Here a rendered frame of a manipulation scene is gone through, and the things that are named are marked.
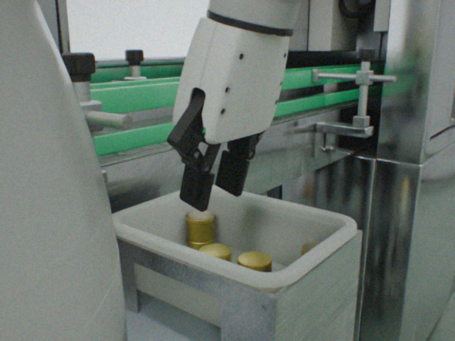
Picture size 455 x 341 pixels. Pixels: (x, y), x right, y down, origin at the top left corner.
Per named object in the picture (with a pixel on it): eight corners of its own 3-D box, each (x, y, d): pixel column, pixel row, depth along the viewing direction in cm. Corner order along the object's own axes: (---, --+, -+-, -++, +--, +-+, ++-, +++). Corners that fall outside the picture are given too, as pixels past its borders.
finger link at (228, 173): (244, 121, 48) (231, 178, 51) (226, 126, 45) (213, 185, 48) (270, 133, 46) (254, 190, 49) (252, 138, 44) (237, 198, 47)
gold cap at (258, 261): (278, 295, 46) (279, 256, 45) (259, 311, 44) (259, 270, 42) (249, 285, 48) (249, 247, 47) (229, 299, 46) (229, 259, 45)
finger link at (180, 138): (224, 65, 39) (228, 117, 43) (160, 111, 35) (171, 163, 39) (234, 69, 39) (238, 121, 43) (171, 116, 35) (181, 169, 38)
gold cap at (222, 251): (239, 286, 48) (239, 248, 47) (218, 300, 46) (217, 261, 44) (212, 276, 50) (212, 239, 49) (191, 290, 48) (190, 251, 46)
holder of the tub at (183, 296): (175, 235, 66) (173, 184, 64) (357, 296, 50) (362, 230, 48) (73, 281, 53) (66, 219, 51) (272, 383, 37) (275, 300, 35)
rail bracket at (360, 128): (316, 153, 102) (320, 47, 95) (391, 164, 92) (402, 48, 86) (305, 156, 98) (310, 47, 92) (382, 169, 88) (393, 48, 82)
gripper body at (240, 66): (251, 3, 44) (227, 112, 48) (178, -7, 36) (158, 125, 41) (319, 21, 40) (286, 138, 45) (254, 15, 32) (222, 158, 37)
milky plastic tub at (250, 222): (204, 241, 63) (202, 180, 61) (360, 293, 50) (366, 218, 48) (100, 293, 50) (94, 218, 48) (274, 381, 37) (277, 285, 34)
